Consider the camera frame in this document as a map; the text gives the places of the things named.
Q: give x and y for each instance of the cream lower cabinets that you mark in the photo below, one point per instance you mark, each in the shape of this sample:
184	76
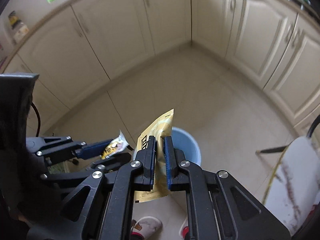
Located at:
81	45

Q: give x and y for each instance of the white yellow tea sachet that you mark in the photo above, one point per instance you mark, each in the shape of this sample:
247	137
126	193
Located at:
116	145

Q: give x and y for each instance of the yellow snack bag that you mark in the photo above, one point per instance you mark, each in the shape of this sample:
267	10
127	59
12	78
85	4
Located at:
159	129

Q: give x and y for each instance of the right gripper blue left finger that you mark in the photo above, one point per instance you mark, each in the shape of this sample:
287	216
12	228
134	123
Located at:
147	157

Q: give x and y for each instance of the sauce bottle yellow label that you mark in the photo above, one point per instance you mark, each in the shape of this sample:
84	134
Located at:
14	20

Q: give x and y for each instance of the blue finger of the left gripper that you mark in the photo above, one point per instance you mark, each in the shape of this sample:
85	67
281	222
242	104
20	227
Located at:
88	151
112	163

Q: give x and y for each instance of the light blue trash bin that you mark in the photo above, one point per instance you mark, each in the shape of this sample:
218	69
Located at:
184	141

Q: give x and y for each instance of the round white marble table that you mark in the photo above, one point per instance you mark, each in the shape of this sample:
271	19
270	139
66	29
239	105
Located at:
294	185

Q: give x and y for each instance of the large glass jar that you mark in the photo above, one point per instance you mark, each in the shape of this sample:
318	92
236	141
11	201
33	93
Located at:
19	31

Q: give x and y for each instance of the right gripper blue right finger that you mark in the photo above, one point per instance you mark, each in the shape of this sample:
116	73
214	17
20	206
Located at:
177	177

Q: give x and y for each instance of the black chair frame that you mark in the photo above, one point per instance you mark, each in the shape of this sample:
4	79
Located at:
309	134

